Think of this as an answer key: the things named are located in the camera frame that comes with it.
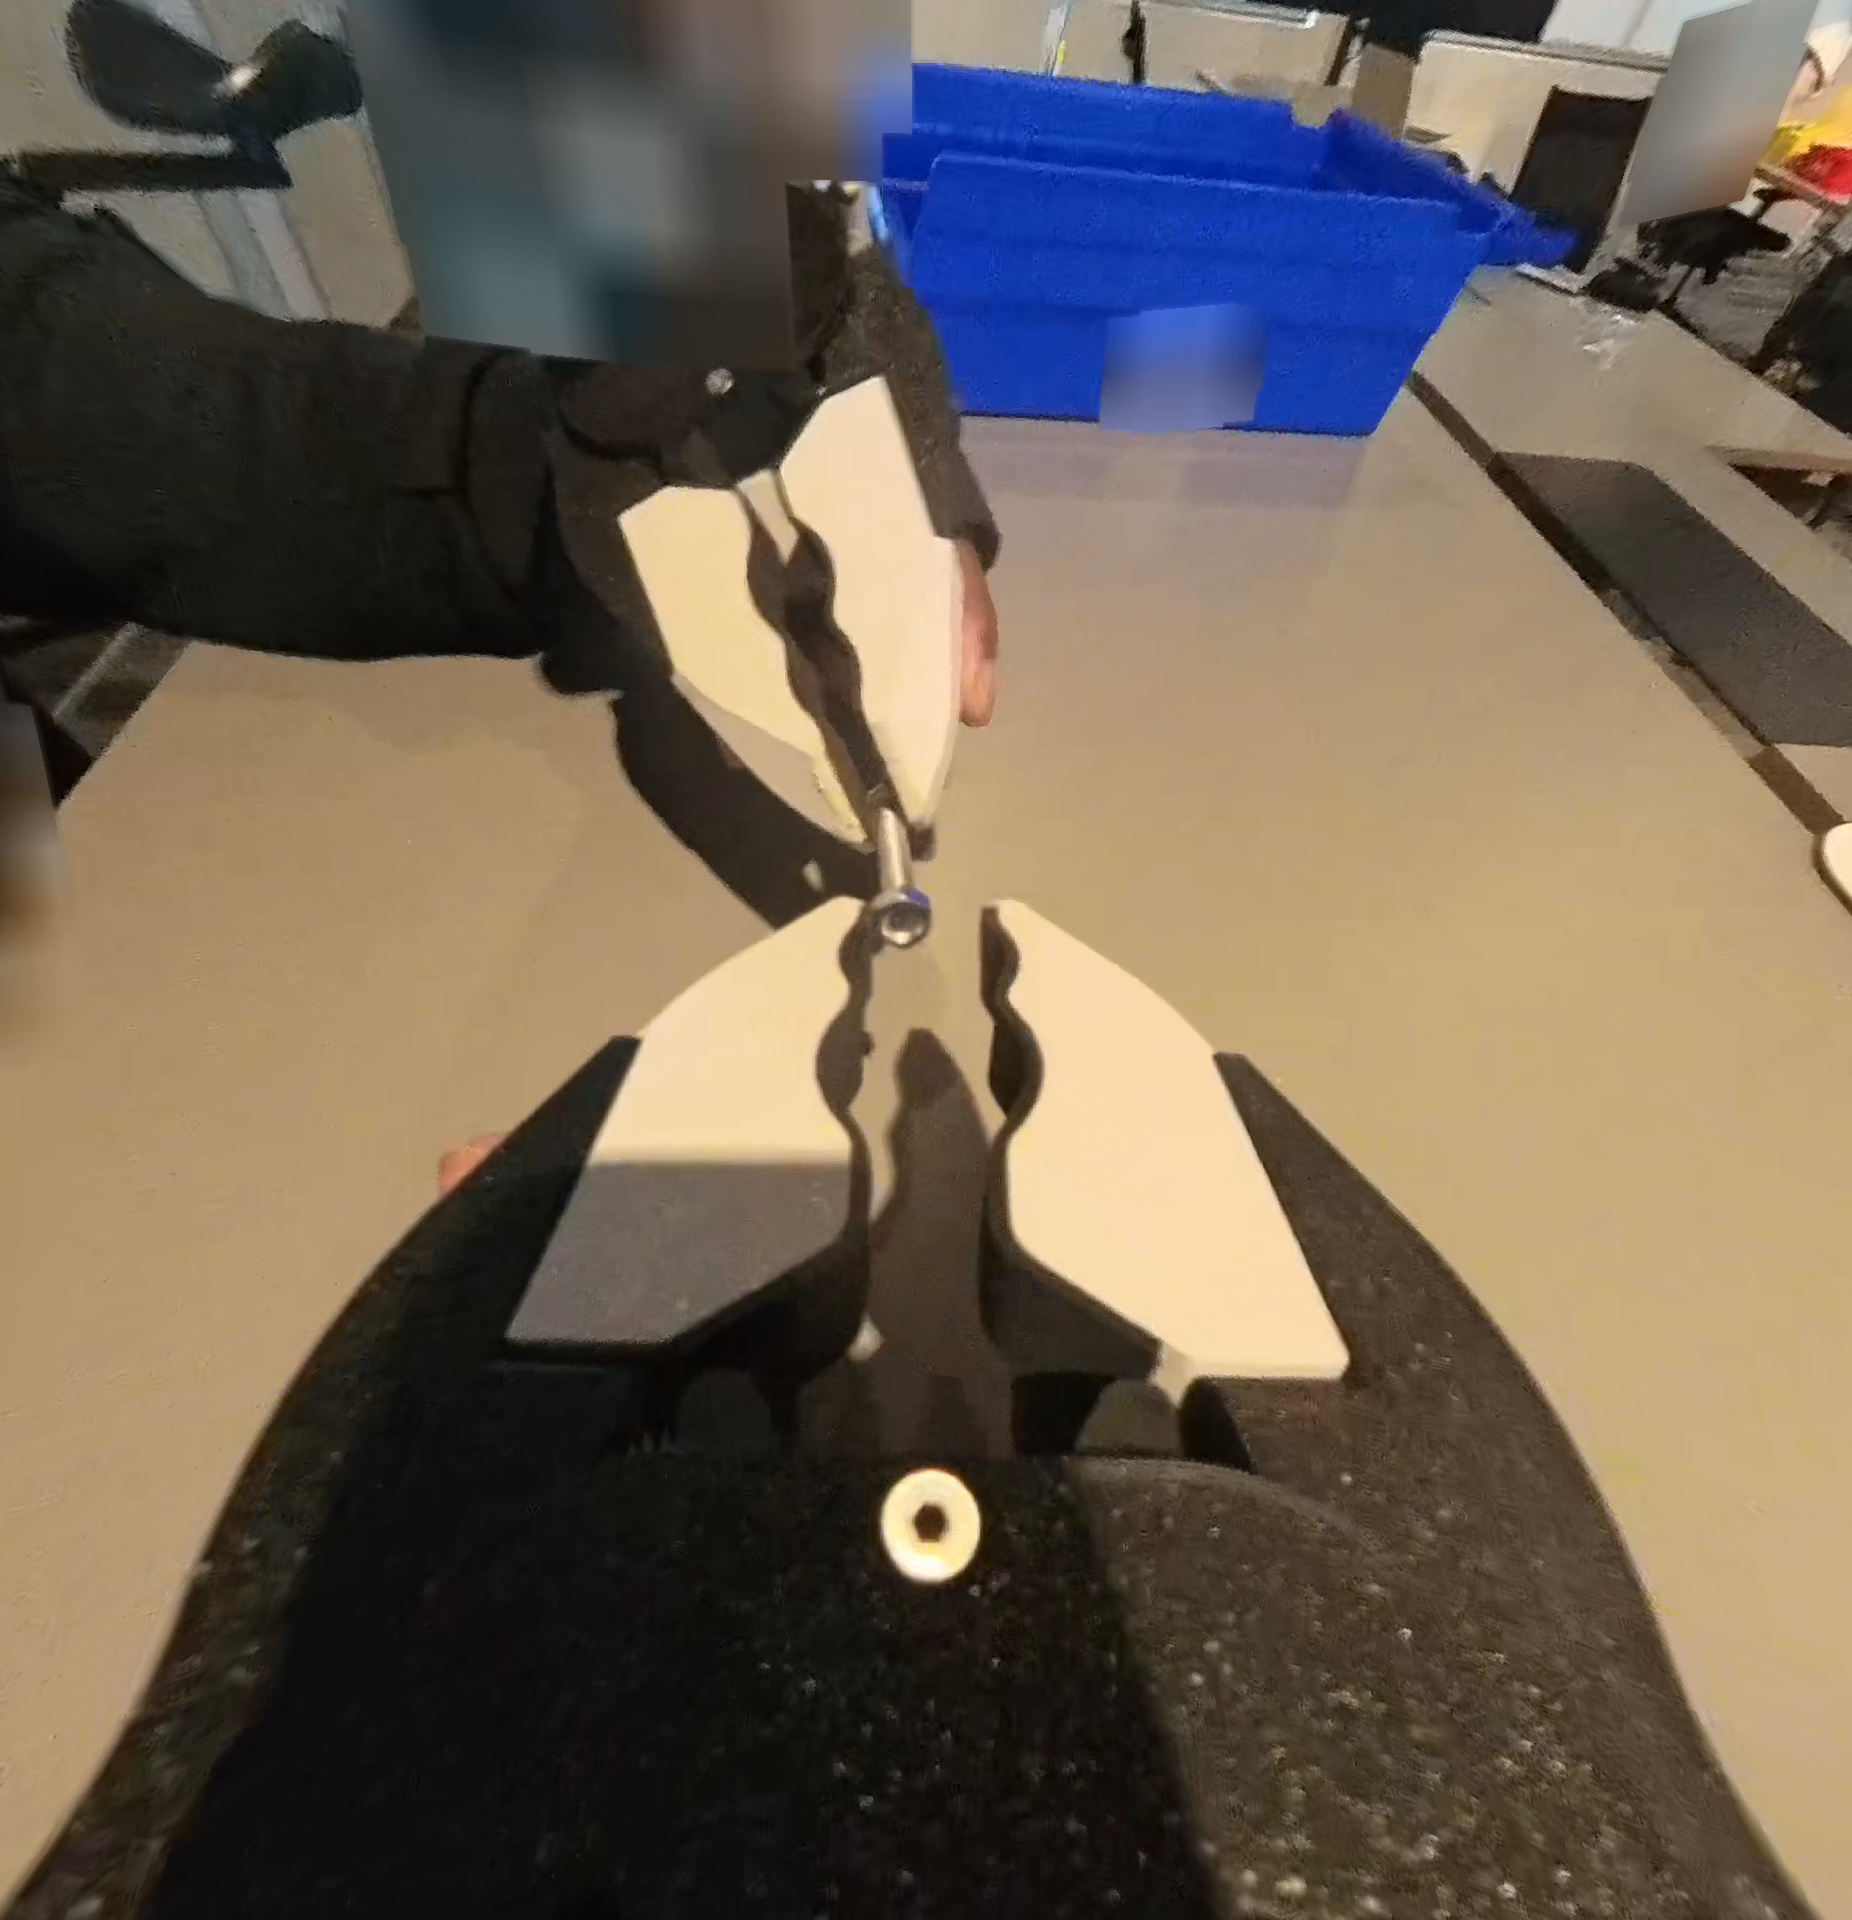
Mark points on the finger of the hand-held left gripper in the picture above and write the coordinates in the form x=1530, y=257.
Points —
x=700, y=601
x=896, y=601

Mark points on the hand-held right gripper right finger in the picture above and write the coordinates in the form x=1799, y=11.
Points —
x=1151, y=1184

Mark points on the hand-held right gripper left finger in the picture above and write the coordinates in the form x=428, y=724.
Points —
x=714, y=1080

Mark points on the silver bolt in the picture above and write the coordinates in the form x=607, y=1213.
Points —
x=896, y=857

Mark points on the person's left forearm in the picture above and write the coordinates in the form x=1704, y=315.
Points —
x=265, y=450

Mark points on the person's left hand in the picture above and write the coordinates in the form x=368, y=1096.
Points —
x=979, y=645

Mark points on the person's right hand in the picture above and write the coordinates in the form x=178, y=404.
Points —
x=468, y=1164

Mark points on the blue plastic bin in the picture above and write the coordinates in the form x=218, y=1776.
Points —
x=1046, y=285
x=1105, y=113

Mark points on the black office chair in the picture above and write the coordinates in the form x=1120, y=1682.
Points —
x=191, y=91

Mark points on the wood edged grey table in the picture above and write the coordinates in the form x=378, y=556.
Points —
x=1601, y=377

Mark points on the black desk mat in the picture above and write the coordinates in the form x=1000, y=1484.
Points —
x=1719, y=601

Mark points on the yellow red storage bin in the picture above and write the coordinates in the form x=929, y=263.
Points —
x=1832, y=143

